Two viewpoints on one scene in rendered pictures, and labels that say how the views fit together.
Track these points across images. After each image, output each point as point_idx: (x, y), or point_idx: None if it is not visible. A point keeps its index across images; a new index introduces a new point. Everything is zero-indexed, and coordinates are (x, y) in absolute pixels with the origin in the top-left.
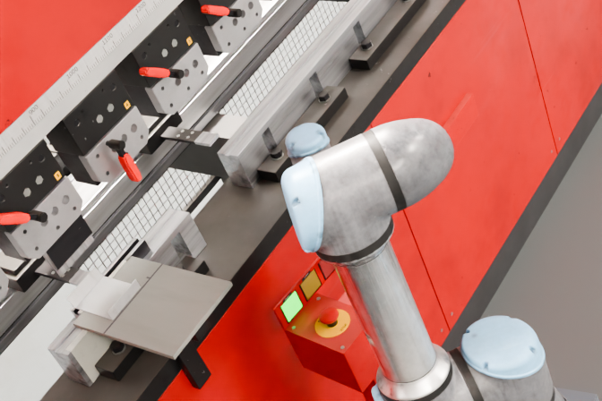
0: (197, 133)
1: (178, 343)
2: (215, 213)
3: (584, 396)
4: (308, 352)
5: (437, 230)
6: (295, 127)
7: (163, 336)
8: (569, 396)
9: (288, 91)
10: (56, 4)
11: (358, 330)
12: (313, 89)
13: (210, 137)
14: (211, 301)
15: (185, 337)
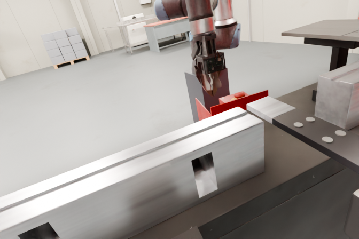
0: (286, 118)
1: (320, 21)
2: (299, 145)
3: (187, 71)
4: None
5: None
6: None
7: (333, 21)
8: (189, 72)
9: (102, 161)
10: None
11: (230, 95)
12: (48, 238)
13: (262, 103)
14: (296, 28)
15: (315, 22)
